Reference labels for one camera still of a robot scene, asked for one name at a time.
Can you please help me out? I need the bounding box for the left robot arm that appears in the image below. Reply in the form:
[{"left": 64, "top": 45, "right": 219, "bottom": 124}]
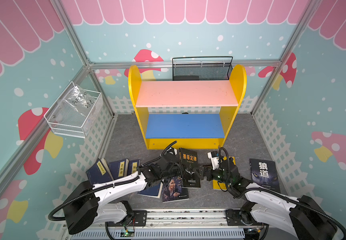
[{"left": 61, "top": 154, "right": 184, "bottom": 235}]

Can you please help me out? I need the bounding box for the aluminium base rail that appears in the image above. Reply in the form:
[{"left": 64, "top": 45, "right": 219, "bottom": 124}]
[{"left": 66, "top": 209, "right": 266, "bottom": 240}]

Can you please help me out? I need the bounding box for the black mesh wire basket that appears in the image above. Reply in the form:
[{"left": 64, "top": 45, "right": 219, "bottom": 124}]
[{"left": 172, "top": 56, "right": 233, "bottom": 81}]

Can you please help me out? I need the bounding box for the yellow cartoon boy book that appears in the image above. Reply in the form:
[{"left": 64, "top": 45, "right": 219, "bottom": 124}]
[{"left": 213, "top": 157, "right": 236, "bottom": 192}]

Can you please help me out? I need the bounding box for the clear plastic bag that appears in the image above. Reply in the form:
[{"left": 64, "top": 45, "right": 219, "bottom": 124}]
[{"left": 61, "top": 85, "right": 97, "bottom": 118}]

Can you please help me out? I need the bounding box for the yellow pink blue bookshelf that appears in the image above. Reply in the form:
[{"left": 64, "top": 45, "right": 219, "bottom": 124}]
[{"left": 129, "top": 65, "right": 247, "bottom": 150}]

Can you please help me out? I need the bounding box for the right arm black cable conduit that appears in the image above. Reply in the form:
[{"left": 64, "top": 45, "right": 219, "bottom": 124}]
[{"left": 217, "top": 146, "right": 346, "bottom": 240}]

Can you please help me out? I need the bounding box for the navy book rightmost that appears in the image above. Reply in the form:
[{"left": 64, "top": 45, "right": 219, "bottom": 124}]
[{"left": 138, "top": 182, "right": 163, "bottom": 199}]

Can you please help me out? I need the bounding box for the purple old man book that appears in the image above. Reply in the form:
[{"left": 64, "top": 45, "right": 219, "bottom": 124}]
[{"left": 162, "top": 176, "right": 189, "bottom": 203}]

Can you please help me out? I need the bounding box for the black wolf book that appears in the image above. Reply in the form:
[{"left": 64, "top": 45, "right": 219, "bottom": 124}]
[{"left": 249, "top": 159, "right": 281, "bottom": 193}]

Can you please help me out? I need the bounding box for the black Murphy's law book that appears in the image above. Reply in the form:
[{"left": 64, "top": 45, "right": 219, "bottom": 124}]
[{"left": 180, "top": 148, "right": 201, "bottom": 188}]

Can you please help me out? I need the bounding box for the white wire wall basket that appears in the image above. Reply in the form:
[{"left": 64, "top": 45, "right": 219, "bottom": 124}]
[{"left": 44, "top": 82, "right": 104, "bottom": 139}]

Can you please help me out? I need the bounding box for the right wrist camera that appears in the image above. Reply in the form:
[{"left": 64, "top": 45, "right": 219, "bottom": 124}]
[{"left": 207, "top": 151, "right": 220, "bottom": 170}]

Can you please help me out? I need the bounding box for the navy book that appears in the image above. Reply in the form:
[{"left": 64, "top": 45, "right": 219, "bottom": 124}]
[
  {"left": 108, "top": 159, "right": 129, "bottom": 180},
  {"left": 127, "top": 160, "right": 141, "bottom": 176},
  {"left": 138, "top": 182, "right": 163, "bottom": 199},
  {"left": 86, "top": 159, "right": 114, "bottom": 185}
]

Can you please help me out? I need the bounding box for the navy book leftmost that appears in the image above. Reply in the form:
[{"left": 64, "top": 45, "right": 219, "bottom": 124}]
[{"left": 86, "top": 159, "right": 114, "bottom": 185}]

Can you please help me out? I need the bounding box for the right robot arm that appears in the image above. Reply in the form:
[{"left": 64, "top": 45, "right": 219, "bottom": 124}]
[{"left": 194, "top": 158, "right": 339, "bottom": 240}]

